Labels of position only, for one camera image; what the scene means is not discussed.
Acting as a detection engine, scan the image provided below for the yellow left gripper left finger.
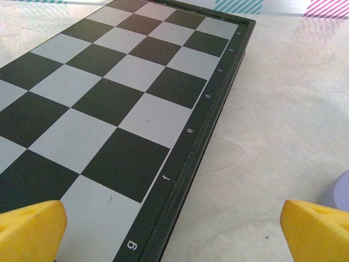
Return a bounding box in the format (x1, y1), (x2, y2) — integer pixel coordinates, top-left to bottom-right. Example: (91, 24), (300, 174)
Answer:
(0, 200), (68, 262)

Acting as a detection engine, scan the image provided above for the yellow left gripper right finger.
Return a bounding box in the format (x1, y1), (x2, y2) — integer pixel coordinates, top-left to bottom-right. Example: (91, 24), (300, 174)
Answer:
(280, 199), (349, 262)

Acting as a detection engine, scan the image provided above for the pink oval piece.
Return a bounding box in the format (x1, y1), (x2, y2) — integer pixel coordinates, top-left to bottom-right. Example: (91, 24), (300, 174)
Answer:
(321, 169), (349, 213)

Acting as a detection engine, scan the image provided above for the black and white chessboard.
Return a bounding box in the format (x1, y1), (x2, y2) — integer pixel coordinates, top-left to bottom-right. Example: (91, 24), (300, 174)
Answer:
(0, 0), (257, 262)

